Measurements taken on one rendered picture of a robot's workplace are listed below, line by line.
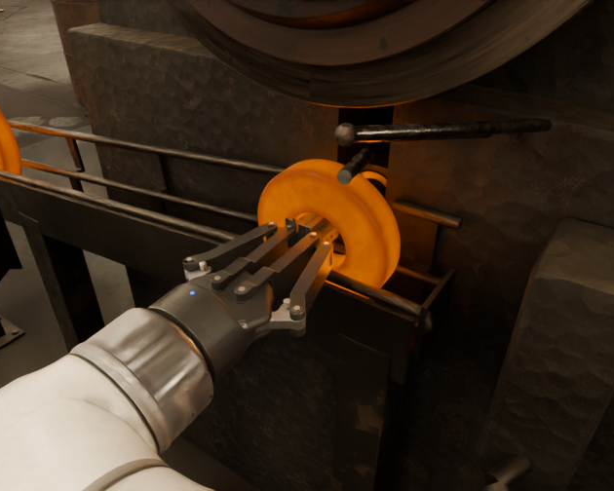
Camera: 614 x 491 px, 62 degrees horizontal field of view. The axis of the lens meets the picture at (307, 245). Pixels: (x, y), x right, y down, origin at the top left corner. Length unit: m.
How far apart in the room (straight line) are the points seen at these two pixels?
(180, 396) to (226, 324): 0.06
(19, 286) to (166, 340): 1.55
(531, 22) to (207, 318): 0.28
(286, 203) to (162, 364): 0.23
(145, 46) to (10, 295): 1.27
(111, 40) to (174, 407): 0.54
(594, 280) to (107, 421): 0.32
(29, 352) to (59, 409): 1.30
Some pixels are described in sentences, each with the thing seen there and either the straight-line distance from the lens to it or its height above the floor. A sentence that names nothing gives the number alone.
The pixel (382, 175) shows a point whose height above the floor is 0.77.
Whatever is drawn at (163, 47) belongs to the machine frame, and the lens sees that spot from 0.69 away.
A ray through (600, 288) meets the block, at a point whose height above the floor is 0.80.
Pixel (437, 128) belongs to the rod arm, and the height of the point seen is 0.89.
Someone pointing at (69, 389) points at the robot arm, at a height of 0.79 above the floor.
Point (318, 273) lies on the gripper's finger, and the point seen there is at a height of 0.76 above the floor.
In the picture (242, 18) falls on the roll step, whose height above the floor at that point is 0.94.
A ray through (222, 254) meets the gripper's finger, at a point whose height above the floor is 0.76.
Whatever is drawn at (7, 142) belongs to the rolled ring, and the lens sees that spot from 0.99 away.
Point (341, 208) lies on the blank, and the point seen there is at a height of 0.78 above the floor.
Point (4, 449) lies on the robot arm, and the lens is 0.31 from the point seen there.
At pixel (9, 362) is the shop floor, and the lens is 1.60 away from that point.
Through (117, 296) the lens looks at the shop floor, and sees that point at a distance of 1.70.
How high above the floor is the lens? 1.01
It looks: 34 degrees down
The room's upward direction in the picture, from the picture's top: straight up
